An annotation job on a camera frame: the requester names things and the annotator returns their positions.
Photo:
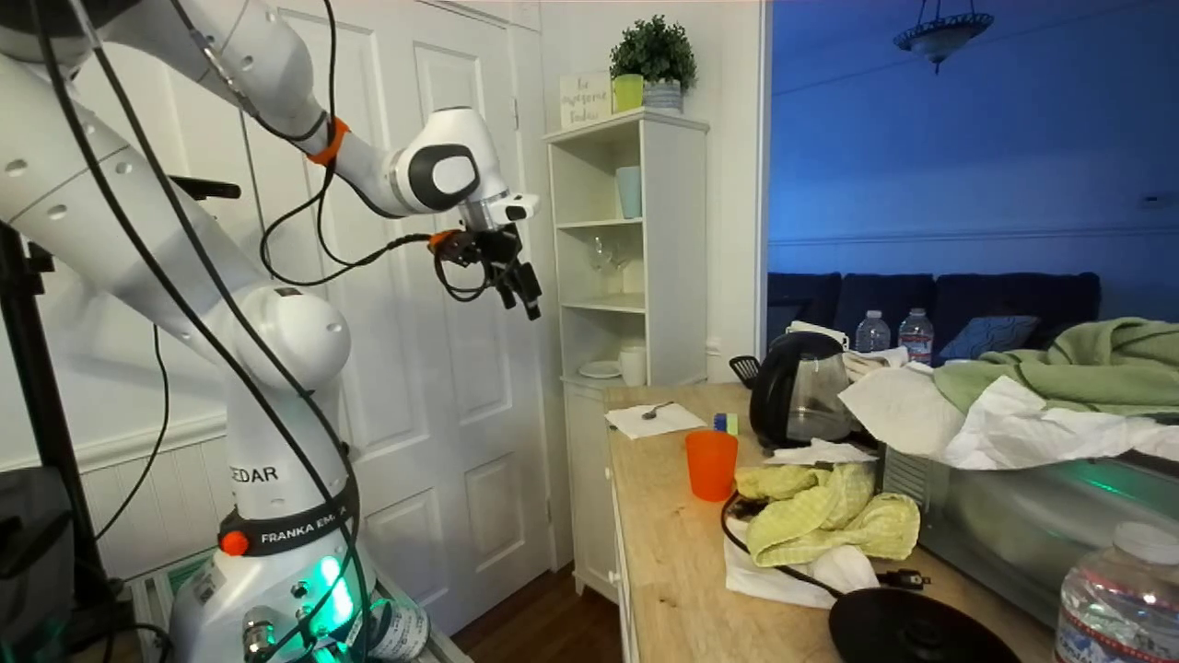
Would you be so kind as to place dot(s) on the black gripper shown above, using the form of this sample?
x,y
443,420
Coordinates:
x,y
491,253

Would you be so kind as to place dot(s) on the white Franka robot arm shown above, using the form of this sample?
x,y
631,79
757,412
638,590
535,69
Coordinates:
x,y
75,186

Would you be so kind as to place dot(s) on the white dresser with wood top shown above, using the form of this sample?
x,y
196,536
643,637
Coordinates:
x,y
664,553

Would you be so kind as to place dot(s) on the clear glassware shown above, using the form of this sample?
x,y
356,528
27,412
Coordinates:
x,y
611,272

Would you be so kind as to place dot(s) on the stacked white bowls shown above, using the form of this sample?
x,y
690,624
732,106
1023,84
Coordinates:
x,y
611,369

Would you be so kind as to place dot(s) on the pale blue cup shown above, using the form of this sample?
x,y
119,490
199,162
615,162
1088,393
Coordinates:
x,y
627,192

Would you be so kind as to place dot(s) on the white panelled door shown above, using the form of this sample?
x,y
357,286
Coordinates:
x,y
418,407

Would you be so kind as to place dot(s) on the white shelf unit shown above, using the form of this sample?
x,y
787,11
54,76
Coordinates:
x,y
675,245

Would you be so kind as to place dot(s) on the small pen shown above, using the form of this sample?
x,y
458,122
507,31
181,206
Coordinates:
x,y
658,412

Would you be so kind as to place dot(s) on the white paper sheet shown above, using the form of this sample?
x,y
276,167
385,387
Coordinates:
x,y
651,426

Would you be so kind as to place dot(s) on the white sign board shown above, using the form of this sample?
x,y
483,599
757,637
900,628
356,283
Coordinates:
x,y
582,97

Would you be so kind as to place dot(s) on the light green pot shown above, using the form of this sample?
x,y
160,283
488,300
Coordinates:
x,y
627,92

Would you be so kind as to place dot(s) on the small blue object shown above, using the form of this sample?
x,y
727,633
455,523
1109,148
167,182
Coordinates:
x,y
722,420

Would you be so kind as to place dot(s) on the orange plastic cup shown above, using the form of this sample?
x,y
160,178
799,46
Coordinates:
x,y
713,466

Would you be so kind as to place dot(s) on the green potted plant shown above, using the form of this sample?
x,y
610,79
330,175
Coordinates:
x,y
653,54

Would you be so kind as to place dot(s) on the black electric kettle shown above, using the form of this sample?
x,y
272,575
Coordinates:
x,y
797,393

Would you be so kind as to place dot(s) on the clear water bottle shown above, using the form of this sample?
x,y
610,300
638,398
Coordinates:
x,y
913,334
869,334

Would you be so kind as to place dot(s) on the yellow-green towel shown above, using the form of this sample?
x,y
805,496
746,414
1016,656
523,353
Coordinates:
x,y
822,516

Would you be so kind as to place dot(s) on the white cloth under towel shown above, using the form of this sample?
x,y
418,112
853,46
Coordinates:
x,y
775,581

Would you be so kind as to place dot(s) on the dark blue sofa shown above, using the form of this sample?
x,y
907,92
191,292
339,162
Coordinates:
x,y
982,295

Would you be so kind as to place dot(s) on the blue pillow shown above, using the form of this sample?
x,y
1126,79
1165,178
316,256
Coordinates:
x,y
987,335

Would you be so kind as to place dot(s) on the white crumpled cloth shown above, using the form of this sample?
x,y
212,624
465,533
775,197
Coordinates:
x,y
982,426

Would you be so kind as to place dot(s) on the black tripod stand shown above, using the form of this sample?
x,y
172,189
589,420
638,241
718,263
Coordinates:
x,y
38,407

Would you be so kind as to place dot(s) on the hanging ceiling lamp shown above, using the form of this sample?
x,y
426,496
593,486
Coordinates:
x,y
945,31

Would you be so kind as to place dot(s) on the black round pan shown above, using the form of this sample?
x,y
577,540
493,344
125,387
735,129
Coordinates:
x,y
913,628

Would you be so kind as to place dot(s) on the black bag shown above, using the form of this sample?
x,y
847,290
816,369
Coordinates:
x,y
30,553

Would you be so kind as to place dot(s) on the green blanket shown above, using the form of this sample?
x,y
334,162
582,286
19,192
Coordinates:
x,y
1093,362

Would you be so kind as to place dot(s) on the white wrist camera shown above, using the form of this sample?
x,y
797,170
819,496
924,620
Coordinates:
x,y
513,206

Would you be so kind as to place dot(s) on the black camera on stand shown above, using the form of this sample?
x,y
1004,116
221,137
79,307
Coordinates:
x,y
206,189

